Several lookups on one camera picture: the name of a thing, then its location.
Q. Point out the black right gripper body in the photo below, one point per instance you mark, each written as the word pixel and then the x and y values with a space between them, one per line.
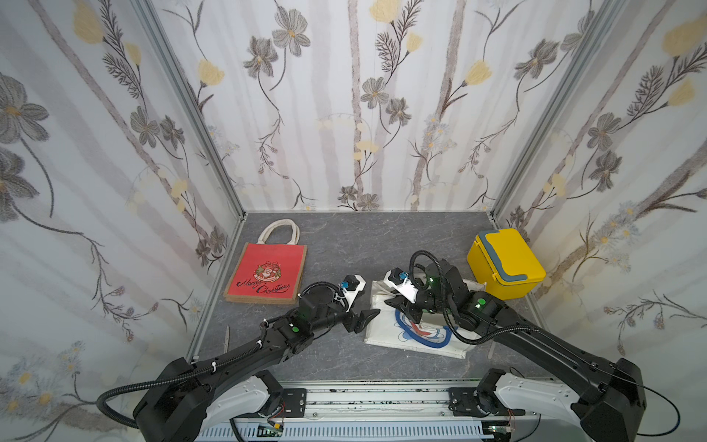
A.
pixel 411 304

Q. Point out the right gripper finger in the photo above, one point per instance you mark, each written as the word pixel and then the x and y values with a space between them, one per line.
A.
pixel 398 302
pixel 414 315

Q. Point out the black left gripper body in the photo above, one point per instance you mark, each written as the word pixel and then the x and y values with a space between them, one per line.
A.
pixel 335 316

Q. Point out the white Doraemon canvas bag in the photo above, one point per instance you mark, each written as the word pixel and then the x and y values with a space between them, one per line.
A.
pixel 392 329

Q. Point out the red Christmas jute bag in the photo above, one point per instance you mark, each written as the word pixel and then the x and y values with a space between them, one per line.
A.
pixel 266 273

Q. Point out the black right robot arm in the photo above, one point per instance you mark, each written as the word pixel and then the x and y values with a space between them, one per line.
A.
pixel 605 399

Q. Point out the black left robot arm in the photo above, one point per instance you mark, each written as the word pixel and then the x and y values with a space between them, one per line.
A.
pixel 174 406

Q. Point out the yellow cooler box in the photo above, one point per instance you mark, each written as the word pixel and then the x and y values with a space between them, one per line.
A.
pixel 501 260

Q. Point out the small metal scissors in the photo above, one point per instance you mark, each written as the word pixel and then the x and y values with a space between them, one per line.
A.
pixel 226 343

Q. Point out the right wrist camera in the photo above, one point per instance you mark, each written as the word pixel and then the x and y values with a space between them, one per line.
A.
pixel 399 281

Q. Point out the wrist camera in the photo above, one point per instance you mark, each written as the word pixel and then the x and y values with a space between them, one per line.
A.
pixel 399 281
pixel 352 286

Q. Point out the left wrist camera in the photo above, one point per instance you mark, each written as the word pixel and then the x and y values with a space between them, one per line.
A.
pixel 352 286

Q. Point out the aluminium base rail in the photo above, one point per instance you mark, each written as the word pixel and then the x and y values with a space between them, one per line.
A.
pixel 366 411

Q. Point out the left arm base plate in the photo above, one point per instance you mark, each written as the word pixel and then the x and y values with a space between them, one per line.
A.
pixel 287 403

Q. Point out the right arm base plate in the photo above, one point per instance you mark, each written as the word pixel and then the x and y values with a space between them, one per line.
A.
pixel 469 401

